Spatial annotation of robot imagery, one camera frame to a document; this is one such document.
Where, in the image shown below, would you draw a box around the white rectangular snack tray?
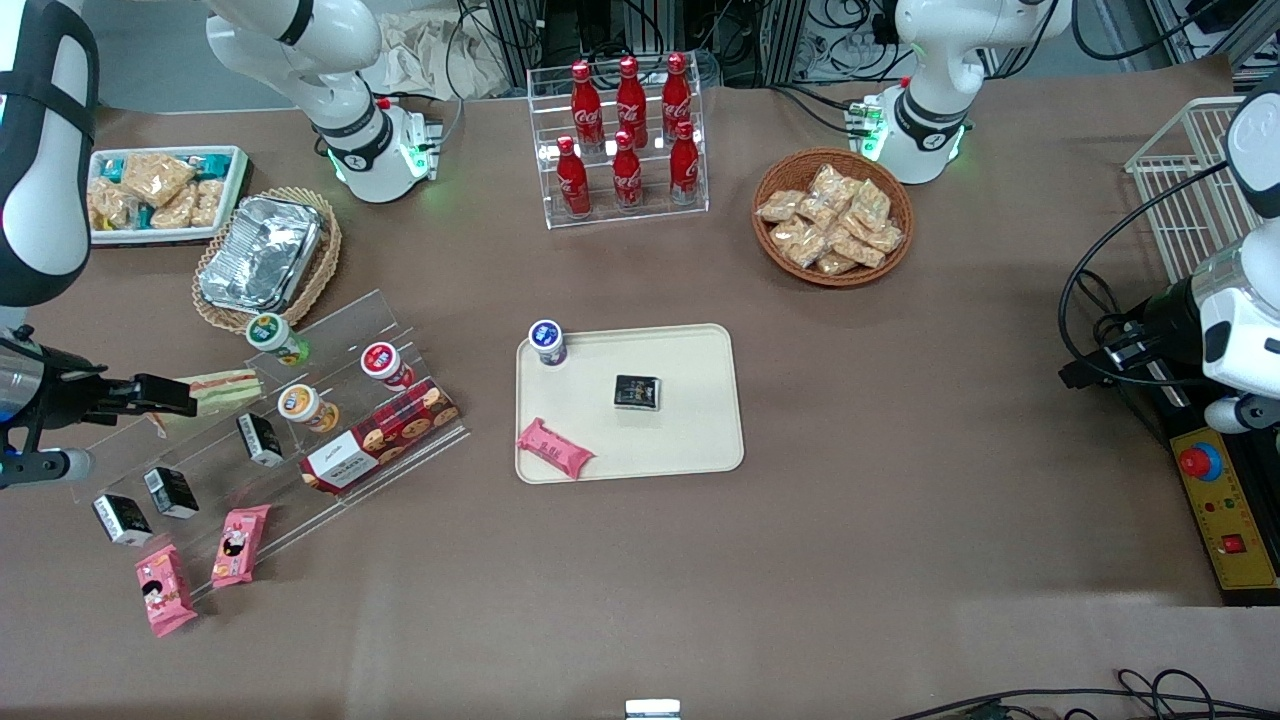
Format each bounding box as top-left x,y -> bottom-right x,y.
88,146 -> 251,247

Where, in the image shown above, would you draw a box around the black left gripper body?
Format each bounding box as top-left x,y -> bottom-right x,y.
1140,280 -> 1213,386

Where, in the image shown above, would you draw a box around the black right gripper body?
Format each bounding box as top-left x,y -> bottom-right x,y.
35,348 -> 138,426

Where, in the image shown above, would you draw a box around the white wire basket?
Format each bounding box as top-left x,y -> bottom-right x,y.
1124,96 -> 1263,288

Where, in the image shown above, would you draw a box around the clear acrylic stepped stand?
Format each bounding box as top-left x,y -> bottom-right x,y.
70,289 -> 471,601

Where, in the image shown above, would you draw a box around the red plaid cookie box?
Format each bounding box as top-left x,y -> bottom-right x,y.
299,377 -> 462,496

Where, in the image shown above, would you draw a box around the toy sandwich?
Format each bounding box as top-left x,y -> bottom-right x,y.
148,367 -> 264,438

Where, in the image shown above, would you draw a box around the aluminium foil container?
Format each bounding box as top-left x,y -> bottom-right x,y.
198,196 -> 323,313

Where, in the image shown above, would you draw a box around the pink snack packet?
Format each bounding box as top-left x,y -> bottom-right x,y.
515,417 -> 597,481
210,504 -> 273,590
135,544 -> 199,639

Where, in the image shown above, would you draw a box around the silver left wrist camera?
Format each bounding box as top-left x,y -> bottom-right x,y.
1204,394 -> 1280,434

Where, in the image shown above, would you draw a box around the yellow black control box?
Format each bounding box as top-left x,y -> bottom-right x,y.
1130,370 -> 1280,608

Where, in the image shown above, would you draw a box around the tangled black background cables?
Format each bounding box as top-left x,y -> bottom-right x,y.
720,0 -> 901,91

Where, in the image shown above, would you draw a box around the blue cap yogurt bottle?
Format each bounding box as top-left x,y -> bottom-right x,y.
528,319 -> 569,369

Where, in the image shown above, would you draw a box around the red emergency stop button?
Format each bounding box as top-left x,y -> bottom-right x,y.
1178,440 -> 1225,481

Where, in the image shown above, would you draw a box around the clear packet rice cracker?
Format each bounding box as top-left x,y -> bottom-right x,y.
150,190 -> 197,231
190,178 -> 227,229
88,178 -> 141,232
122,152 -> 197,208

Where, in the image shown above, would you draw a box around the small black snack box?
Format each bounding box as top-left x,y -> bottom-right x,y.
236,412 -> 287,469
143,466 -> 200,521
92,493 -> 155,548
613,374 -> 664,413

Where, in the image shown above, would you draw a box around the green cap yogurt bottle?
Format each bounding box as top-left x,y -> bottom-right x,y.
246,312 -> 312,368

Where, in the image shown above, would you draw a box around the red cap yogurt bottle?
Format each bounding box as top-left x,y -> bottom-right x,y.
360,341 -> 415,392

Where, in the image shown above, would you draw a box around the beige plastic tray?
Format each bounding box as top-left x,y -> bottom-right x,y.
515,322 -> 746,486

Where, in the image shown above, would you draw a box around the red cola bottle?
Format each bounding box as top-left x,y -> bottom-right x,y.
570,60 -> 604,151
615,55 -> 649,149
611,130 -> 644,209
661,52 -> 694,141
556,136 -> 592,218
669,120 -> 702,206

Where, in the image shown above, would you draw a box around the oval light wicker basket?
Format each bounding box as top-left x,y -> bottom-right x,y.
192,187 -> 343,335

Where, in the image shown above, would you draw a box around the orange cap yogurt bottle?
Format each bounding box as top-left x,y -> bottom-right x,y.
277,383 -> 341,435

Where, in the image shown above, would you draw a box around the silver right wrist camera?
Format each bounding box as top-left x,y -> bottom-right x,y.
0,447 -> 94,491

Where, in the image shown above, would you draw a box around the black cables at table edge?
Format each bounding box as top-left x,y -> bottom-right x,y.
890,668 -> 1280,720

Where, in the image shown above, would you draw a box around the aluminium frame rack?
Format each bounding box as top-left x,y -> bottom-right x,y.
488,0 -> 723,86

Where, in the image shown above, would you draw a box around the crumpled beige cloth bag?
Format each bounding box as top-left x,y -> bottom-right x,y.
380,12 -> 513,101

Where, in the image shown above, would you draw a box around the round brown wicker basket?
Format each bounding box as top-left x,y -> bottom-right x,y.
752,148 -> 915,289

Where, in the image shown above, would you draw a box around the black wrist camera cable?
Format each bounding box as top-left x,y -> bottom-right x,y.
1058,160 -> 1236,386

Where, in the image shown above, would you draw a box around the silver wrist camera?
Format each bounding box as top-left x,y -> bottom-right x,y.
0,447 -> 94,491
1204,394 -> 1280,434

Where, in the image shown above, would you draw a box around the clear acrylic bottle rack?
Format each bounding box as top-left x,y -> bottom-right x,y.
527,55 -> 709,231

